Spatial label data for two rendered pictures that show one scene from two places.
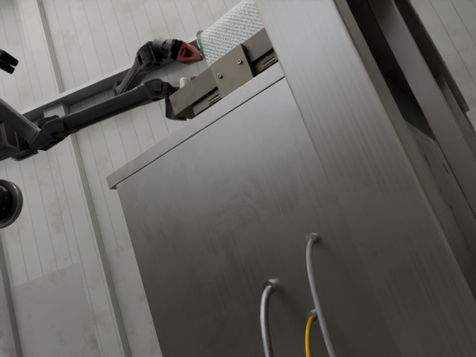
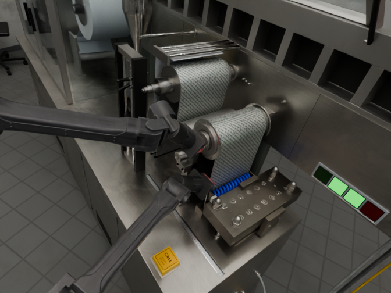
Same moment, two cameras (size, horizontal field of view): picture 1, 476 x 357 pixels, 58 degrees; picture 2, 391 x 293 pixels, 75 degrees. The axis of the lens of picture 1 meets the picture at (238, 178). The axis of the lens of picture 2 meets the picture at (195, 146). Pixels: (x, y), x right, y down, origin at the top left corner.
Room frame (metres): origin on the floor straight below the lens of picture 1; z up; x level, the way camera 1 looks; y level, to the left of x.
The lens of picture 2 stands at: (1.11, 0.62, 1.79)
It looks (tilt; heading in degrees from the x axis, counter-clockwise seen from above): 40 degrees down; 287
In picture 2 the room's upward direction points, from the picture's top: 10 degrees clockwise
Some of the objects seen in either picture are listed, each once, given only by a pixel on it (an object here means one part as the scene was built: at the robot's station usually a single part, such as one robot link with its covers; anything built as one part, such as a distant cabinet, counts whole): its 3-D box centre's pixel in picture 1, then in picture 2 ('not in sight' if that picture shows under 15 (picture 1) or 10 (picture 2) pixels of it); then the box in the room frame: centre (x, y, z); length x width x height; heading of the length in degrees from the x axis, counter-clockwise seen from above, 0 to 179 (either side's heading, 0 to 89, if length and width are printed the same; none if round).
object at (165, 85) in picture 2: not in sight; (163, 85); (1.51, -0.17, 1.34); 0.06 x 0.06 x 0.06; 60
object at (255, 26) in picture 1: (244, 61); (233, 167); (1.16, -0.13, 1.11); 0.23 x 0.01 x 0.18; 60
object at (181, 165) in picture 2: not in sight; (184, 176); (1.33, -0.04, 1.05); 0.06 x 0.05 x 0.31; 60
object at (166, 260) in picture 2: not in sight; (166, 260); (1.26, 0.22, 0.91); 0.07 x 0.07 x 0.02; 60
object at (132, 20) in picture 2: not in sight; (137, 67); (1.85, -0.51, 1.19); 0.14 x 0.14 x 0.57
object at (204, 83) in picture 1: (244, 74); (254, 201); (1.04, -0.11, 1.00); 0.40 x 0.16 x 0.06; 60
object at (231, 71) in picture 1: (233, 74); (271, 222); (0.95, -0.07, 0.97); 0.10 x 0.03 x 0.11; 60
